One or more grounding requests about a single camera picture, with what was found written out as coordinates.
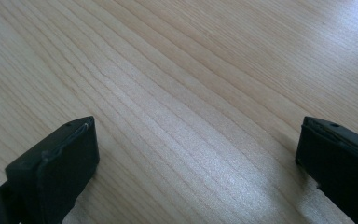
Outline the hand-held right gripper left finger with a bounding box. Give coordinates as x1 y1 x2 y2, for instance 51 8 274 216
5 116 101 224

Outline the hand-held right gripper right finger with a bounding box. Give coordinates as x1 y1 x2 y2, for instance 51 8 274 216
295 116 358 224

